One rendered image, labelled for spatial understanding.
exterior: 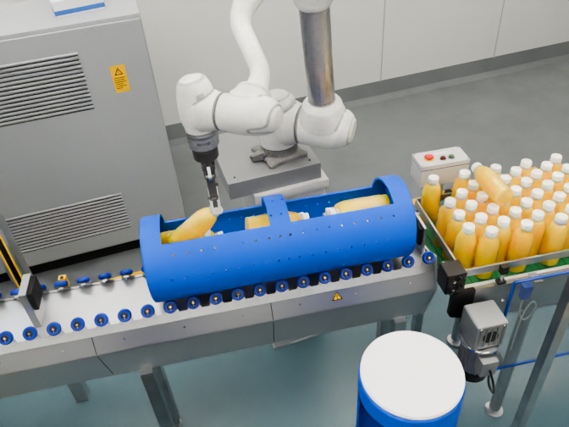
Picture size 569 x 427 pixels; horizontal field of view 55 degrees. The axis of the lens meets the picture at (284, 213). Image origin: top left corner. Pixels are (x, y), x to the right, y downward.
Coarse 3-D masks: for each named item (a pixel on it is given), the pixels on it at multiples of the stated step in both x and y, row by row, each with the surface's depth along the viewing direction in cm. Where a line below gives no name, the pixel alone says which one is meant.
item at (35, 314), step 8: (24, 280) 176; (32, 280) 177; (24, 288) 174; (32, 288) 174; (40, 288) 181; (24, 296) 171; (32, 296) 173; (40, 296) 180; (24, 304) 173; (32, 304) 175; (40, 304) 178; (32, 312) 176; (40, 312) 182; (32, 320) 178; (40, 320) 180
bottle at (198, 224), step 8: (208, 208) 171; (192, 216) 171; (200, 216) 169; (208, 216) 169; (216, 216) 170; (184, 224) 172; (192, 224) 170; (200, 224) 169; (208, 224) 170; (176, 232) 173; (184, 232) 171; (192, 232) 171; (200, 232) 171; (168, 240) 173; (176, 240) 172; (184, 240) 172
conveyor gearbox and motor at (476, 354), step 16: (480, 304) 186; (496, 304) 186; (464, 320) 187; (480, 320) 181; (496, 320) 180; (464, 336) 191; (480, 336) 180; (496, 336) 182; (464, 352) 193; (480, 352) 185; (464, 368) 196; (480, 368) 187; (496, 368) 188
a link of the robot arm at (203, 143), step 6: (216, 132) 152; (192, 138) 150; (198, 138) 150; (204, 138) 150; (210, 138) 151; (216, 138) 153; (192, 144) 152; (198, 144) 151; (204, 144) 151; (210, 144) 152; (216, 144) 154; (192, 150) 153; (198, 150) 152; (204, 150) 152
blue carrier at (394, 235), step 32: (352, 192) 196; (384, 192) 199; (160, 224) 187; (224, 224) 193; (288, 224) 171; (320, 224) 172; (352, 224) 173; (384, 224) 174; (416, 224) 176; (160, 256) 166; (192, 256) 167; (224, 256) 168; (256, 256) 170; (288, 256) 171; (320, 256) 174; (352, 256) 177; (384, 256) 181; (160, 288) 168; (192, 288) 171; (224, 288) 176
